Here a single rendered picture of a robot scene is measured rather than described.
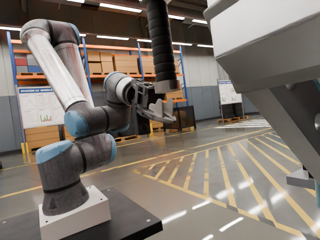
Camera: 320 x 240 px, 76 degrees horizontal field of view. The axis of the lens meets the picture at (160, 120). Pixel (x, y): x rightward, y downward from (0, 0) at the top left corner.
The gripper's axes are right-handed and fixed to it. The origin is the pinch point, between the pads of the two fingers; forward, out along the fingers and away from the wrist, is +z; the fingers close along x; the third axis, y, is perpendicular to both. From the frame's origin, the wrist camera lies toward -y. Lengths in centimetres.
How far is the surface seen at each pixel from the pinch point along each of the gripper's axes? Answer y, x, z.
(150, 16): 23.0, -13.1, 5.7
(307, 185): -17.2, 39.2, 24.1
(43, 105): -179, 31, -540
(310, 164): 12.3, -14.8, 33.6
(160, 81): 13.5, -13.3, 10.9
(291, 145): 13.7, -16.6, 32.5
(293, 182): -18.9, 39.6, 20.2
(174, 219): -93, 47, -35
